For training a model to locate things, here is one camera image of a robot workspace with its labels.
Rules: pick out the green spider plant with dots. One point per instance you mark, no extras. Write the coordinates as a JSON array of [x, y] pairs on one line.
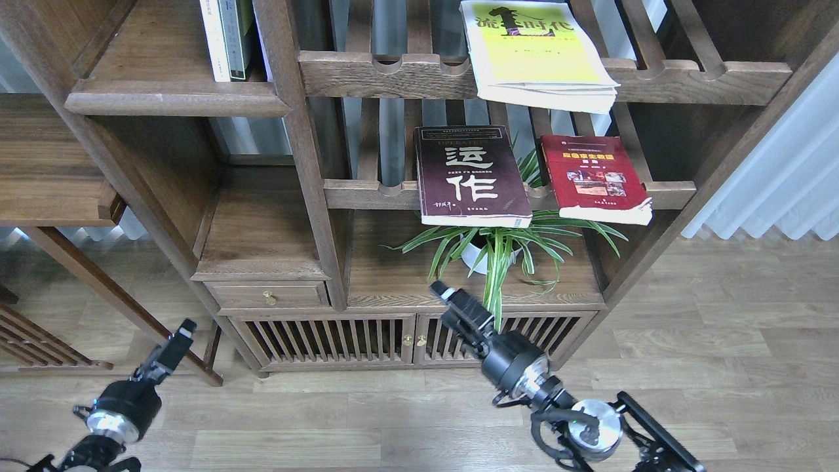
[[545, 229]]

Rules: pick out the wooden side table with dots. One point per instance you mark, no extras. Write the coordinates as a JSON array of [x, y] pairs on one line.
[[50, 181]]

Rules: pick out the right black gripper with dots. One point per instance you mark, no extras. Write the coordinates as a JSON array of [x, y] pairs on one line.
[[511, 362]]

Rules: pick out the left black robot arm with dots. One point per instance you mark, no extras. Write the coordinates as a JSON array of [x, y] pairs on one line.
[[94, 452]]

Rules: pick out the dark green spine book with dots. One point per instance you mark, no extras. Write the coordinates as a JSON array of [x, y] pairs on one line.
[[238, 24]]

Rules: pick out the white curtain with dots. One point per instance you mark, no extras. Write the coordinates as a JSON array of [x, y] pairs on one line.
[[789, 182]]

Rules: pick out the brass cabinet door knobs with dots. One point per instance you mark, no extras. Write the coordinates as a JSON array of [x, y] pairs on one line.
[[411, 341]]

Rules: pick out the yellow green cover book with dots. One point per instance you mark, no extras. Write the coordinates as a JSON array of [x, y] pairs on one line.
[[535, 54]]

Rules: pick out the dark wooden bookshelf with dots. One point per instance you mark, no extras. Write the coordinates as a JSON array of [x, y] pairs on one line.
[[296, 180]]

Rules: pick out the white spine book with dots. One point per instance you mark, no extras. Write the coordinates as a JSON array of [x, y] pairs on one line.
[[212, 21]]

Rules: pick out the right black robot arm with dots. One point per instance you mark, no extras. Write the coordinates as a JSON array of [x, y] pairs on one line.
[[573, 432]]

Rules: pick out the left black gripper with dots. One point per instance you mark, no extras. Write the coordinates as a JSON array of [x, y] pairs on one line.
[[126, 409]]

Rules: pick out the brass drawer knob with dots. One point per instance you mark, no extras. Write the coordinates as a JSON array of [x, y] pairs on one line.
[[269, 298]]

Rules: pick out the dark maroon book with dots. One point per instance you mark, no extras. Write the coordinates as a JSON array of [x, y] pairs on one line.
[[468, 176]]

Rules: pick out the white plant pot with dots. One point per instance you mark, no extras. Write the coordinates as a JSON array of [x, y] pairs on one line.
[[471, 252]]

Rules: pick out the red cover book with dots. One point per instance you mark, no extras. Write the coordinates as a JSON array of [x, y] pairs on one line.
[[593, 178]]

